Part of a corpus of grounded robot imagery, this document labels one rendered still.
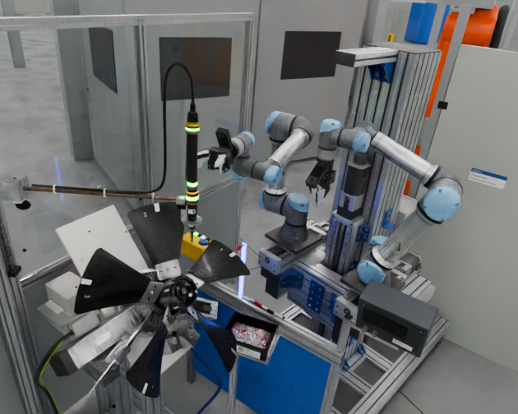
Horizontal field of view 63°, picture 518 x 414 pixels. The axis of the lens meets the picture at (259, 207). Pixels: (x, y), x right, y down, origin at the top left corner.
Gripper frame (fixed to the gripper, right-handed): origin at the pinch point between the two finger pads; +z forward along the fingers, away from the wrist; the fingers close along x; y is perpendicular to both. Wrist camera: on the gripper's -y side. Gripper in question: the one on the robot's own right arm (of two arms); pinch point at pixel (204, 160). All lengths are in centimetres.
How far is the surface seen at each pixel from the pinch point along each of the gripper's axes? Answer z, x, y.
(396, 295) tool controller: -17, -74, 41
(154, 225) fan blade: 7.7, 16.8, 28.1
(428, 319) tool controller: -11, -86, 42
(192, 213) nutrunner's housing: 9.2, -1.4, 16.6
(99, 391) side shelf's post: 12, 54, 142
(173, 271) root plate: 13.1, 4.3, 41.4
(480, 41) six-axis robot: -385, -88, -20
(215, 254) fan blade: -10.7, 0.1, 46.4
